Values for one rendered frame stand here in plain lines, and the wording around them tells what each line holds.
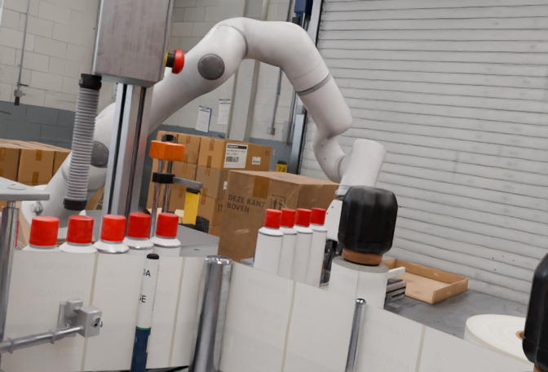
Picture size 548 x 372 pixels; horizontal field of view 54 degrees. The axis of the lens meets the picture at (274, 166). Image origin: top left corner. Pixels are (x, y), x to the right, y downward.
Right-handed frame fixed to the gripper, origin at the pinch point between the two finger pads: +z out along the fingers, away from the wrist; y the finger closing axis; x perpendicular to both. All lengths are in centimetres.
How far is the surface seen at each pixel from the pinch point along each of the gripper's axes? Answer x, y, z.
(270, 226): -28.8, 0.3, -0.4
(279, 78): 329, -325, -223
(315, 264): -9.5, 1.6, 2.4
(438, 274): 66, 3, -14
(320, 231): -12.3, 1.5, -4.7
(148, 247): -58, 2, 12
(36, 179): 105, -317, -9
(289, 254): -21.4, 1.8, 3.0
